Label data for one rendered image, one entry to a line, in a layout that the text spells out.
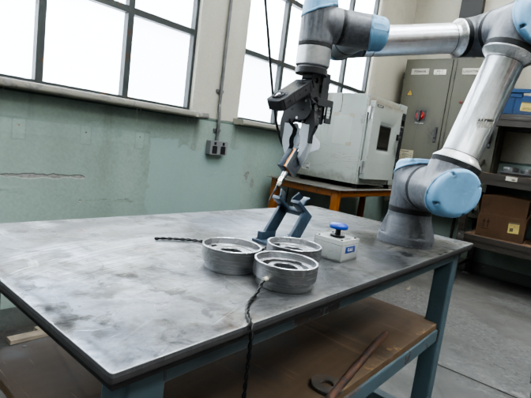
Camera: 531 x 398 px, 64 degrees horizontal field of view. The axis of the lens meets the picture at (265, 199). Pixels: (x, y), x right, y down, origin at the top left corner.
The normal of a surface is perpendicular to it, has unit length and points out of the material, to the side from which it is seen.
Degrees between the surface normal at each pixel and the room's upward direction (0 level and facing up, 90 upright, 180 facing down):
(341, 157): 91
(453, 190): 97
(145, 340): 0
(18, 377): 0
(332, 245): 90
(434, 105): 90
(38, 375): 0
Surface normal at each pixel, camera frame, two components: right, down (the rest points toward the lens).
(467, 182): 0.10, 0.27
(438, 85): -0.65, 0.02
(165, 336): 0.13, -0.98
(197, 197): 0.75, 0.18
